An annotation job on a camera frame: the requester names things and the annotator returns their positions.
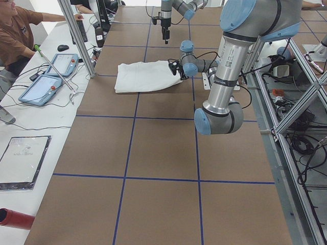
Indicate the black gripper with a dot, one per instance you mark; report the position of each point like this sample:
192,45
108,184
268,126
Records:
164,23
182,73

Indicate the white long-sleeve printed shirt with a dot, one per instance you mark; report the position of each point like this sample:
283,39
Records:
144,77

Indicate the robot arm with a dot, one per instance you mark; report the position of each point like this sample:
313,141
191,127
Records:
187,10
243,23

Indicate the dark device with label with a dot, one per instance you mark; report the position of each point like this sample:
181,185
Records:
99,35

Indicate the black keyboard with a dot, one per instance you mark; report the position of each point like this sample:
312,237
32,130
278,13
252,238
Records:
82,30

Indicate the black computer mouse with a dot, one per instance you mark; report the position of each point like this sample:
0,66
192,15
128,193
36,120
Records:
62,47

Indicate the blue teach pendant far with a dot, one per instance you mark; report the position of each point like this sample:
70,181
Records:
65,63

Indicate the blue teach pendant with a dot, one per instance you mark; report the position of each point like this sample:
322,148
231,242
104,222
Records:
41,90
65,63

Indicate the blue teach pendant near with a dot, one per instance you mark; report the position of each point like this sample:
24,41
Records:
41,90

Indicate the seated person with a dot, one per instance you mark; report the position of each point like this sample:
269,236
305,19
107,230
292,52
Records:
17,41

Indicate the plastic bagged document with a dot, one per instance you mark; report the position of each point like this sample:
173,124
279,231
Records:
21,162

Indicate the red cylinder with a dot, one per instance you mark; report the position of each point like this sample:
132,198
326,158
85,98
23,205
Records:
14,219

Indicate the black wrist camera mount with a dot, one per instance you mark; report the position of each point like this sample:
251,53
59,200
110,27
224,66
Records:
155,19
173,66

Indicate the aluminium frame rail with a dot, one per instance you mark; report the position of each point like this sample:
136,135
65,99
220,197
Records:
288,81

